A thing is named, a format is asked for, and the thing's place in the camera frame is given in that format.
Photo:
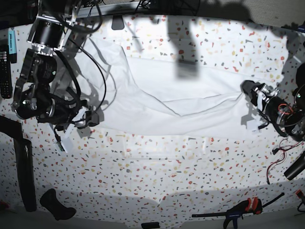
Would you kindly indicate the small black rectangular device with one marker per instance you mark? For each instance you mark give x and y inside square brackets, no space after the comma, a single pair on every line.
[150,225]

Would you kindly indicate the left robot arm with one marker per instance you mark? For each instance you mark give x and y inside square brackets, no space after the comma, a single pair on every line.
[283,105]

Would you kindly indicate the black cylinder tube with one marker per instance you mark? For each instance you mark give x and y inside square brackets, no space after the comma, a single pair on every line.
[296,168]

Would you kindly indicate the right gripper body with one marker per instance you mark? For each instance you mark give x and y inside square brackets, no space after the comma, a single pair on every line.
[84,118]

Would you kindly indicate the black TV remote control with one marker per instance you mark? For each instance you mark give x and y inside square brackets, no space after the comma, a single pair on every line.
[5,73]

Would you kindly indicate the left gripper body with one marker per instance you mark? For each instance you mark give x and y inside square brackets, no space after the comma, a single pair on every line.
[266,101]

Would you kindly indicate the turquoise highlighter marker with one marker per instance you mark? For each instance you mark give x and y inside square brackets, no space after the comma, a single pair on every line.
[12,46]

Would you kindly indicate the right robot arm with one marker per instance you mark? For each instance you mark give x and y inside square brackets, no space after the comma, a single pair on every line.
[32,95]

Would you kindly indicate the white T-shirt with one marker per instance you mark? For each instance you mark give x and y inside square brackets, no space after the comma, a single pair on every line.
[156,97]

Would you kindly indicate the small red black connector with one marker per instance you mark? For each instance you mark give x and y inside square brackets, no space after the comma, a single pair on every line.
[299,194]

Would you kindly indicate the black orange bar clamp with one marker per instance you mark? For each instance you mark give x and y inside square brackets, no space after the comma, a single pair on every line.
[248,206]

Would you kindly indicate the terrazzo pattern table cloth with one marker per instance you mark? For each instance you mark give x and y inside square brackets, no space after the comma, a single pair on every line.
[116,176]

